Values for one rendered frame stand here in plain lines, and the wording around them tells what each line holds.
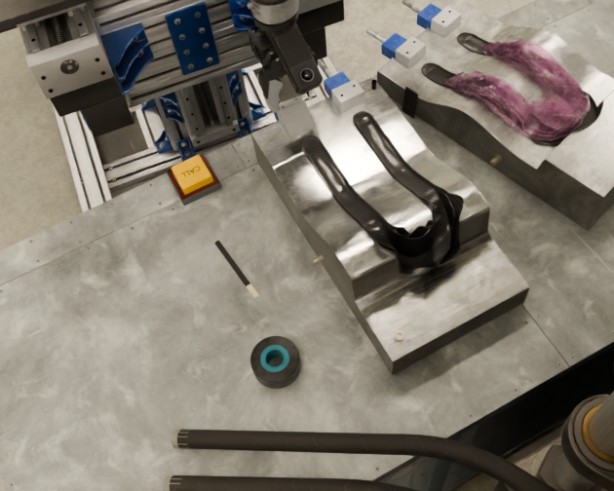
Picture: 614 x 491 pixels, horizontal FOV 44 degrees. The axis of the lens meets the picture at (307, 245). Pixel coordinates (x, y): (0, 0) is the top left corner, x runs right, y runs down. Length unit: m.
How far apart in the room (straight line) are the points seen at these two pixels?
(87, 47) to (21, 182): 1.24
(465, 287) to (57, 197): 1.63
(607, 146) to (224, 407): 0.78
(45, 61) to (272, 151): 0.45
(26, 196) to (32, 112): 0.35
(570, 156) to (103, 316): 0.85
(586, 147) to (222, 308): 0.68
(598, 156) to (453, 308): 0.37
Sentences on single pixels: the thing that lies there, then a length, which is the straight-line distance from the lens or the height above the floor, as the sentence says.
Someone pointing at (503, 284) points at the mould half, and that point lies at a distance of 1.29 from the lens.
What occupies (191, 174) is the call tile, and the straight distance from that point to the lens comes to 1.45.
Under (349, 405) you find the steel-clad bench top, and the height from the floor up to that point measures 0.80.
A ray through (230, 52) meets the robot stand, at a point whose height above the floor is 0.74.
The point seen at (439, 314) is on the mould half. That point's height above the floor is 0.86.
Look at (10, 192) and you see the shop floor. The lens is 2.67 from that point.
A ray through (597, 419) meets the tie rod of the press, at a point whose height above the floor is 1.09.
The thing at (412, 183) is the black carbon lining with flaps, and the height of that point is 0.90.
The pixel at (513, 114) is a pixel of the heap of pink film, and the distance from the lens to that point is 1.44.
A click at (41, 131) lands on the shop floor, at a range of 2.79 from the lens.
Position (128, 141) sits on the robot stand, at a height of 0.21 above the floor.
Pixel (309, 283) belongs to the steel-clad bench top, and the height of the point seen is 0.80.
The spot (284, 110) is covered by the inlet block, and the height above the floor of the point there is 0.93.
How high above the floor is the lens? 1.99
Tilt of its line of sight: 60 degrees down
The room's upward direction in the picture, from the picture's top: 9 degrees counter-clockwise
